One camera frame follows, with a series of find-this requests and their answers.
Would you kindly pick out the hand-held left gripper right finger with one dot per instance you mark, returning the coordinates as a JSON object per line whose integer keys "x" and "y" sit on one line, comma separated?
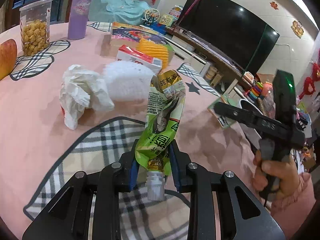
{"x": 175, "y": 177}

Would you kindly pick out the green spout pouch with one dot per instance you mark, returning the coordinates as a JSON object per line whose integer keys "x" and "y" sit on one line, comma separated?
{"x": 162, "y": 120}

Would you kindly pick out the white television cabinet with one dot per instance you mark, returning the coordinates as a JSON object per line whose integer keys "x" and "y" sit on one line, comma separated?
{"x": 200, "y": 57}

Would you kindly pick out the gold red wall decoration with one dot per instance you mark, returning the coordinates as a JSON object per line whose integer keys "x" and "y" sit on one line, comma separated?
{"x": 297, "y": 28}

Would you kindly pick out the small red wall sticker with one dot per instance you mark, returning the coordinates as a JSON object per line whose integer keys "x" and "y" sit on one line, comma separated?
{"x": 274, "y": 5}

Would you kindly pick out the crumpled white paper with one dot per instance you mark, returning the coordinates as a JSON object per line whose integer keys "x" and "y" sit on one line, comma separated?
{"x": 82, "y": 92}

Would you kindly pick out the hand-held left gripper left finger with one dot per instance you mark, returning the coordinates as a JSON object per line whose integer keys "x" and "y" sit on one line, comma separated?
{"x": 133, "y": 173}

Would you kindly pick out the red white carton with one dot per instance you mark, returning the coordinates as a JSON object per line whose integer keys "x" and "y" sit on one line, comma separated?
{"x": 140, "y": 56}

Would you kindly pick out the round black white bin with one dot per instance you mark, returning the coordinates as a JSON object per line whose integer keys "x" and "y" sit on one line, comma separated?
{"x": 251, "y": 136}

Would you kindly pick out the clear jar of snacks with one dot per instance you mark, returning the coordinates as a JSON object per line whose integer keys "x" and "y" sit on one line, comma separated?
{"x": 35, "y": 27}

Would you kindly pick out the pink toy house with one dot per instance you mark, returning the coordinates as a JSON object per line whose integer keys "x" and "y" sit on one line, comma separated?
{"x": 175, "y": 11}

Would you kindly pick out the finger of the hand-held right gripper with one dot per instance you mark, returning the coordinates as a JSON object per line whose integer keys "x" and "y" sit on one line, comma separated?
{"x": 232, "y": 112}

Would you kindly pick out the person's right forearm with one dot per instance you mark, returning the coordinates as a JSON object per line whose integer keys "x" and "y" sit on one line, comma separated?
{"x": 295, "y": 205}

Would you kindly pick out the yellow green toy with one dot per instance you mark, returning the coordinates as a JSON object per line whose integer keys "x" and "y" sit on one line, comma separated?
{"x": 166, "y": 20}

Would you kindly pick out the light green box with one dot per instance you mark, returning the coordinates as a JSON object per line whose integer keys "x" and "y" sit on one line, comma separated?
{"x": 221, "y": 100}

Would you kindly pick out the black television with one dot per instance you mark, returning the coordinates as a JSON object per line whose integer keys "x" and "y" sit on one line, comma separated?
{"x": 225, "y": 37}

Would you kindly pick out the small cardboard box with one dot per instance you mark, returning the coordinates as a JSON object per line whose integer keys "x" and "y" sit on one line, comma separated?
{"x": 106, "y": 41}

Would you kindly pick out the colourful picture book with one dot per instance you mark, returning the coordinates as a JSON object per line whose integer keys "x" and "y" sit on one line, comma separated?
{"x": 132, "y": 33}

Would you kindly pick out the purple drink bottle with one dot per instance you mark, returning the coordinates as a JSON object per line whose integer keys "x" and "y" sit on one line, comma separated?
{"x": 80, "y": 12}

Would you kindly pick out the pink stick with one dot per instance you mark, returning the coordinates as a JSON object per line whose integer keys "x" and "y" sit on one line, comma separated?
{"x": 192, "y": 3}

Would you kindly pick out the teal covered sofa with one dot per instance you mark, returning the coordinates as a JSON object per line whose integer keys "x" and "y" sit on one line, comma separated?
{"x": 112, "y": 5}

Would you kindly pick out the person's right hand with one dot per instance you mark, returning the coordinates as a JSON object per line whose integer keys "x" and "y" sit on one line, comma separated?
{"x": 285, "y": 175}

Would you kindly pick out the apple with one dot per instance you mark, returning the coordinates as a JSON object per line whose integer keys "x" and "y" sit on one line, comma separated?
{"x": 7, "y": 57}

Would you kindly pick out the white foam block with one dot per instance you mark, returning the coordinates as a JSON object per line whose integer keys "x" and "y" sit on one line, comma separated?
{"x": 127, "y": 82}

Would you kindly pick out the ferris wheel toy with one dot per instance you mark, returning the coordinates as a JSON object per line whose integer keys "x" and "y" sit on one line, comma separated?
{"x": 151, "y": 16}

